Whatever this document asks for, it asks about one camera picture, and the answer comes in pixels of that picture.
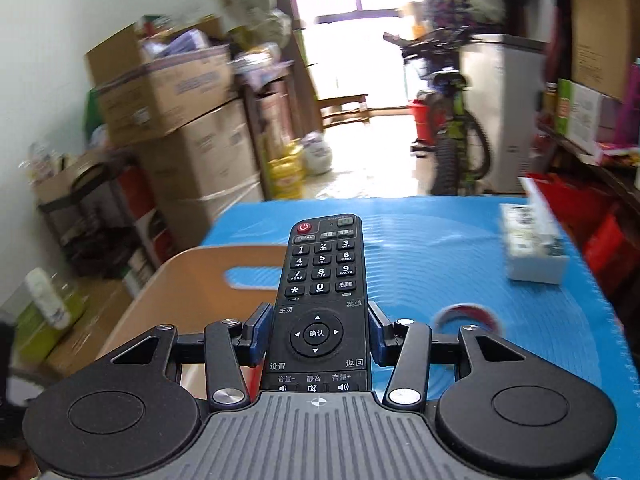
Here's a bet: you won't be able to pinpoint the red bucket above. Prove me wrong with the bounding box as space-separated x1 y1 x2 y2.
407 100 446 146

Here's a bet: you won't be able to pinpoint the green bag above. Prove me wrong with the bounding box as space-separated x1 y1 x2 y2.
82 87 108 142

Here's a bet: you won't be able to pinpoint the black green bicycle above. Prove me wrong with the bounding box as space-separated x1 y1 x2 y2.
382 25 493 196

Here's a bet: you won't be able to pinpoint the red bags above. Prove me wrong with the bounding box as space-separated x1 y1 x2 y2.
530 172 631 286

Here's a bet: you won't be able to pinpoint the white plastic bag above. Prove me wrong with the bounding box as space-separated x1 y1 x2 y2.
300 131 335 176

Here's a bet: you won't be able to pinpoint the black metal cart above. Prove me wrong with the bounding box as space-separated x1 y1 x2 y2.
37 160 166 286

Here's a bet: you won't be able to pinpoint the black remote control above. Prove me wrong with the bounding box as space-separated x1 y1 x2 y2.
259 214 373 393

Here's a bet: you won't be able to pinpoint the tall cardboard box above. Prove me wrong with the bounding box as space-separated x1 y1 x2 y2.
567 0 640 101

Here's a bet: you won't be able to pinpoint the green white carton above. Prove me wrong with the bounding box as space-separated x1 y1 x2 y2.
555 79 621 153

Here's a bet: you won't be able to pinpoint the white tape roll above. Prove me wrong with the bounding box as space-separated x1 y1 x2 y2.
432 304 507 343

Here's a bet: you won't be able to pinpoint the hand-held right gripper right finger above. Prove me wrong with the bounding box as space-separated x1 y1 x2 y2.
368 301 548 407

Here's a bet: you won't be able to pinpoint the yellow oil jug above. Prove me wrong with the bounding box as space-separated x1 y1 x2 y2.
267 142 306 200

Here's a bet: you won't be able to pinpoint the blue silicone baking mat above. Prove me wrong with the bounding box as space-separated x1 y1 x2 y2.
200 195 640 480

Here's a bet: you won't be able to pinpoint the dark wooden table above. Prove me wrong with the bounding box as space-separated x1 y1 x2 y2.
230 57 301 196

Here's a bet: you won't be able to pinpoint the green box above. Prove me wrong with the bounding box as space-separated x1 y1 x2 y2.
12 285 86 361

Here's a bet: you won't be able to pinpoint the red container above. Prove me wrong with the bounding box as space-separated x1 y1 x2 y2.
117 165 158 221

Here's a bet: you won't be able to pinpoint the small cardboard box with handle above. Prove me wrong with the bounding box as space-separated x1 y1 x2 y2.
32 147 121 206

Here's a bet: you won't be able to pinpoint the white tissue box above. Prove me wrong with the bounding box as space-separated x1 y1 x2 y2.
500 177 571 285

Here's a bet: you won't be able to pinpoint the pink package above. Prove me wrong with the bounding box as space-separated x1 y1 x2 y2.
615 62 640 148

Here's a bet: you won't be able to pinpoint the large closed cardboard box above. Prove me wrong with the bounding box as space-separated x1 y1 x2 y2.
132 97 266 251

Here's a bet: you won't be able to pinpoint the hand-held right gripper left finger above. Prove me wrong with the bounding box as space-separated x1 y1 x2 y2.
95 302 275 407

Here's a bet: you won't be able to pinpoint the beige plastic storage bin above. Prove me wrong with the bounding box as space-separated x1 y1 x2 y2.
97 245 291 401

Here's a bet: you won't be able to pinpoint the dark wooden shelf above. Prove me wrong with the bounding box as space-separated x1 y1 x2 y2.
535 120 640 221

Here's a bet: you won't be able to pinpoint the flat cardboard box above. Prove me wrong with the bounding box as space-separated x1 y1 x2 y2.
45 280 133 376

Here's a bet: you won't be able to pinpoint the wooden chair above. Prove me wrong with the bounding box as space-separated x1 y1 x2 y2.
292 30 371 128

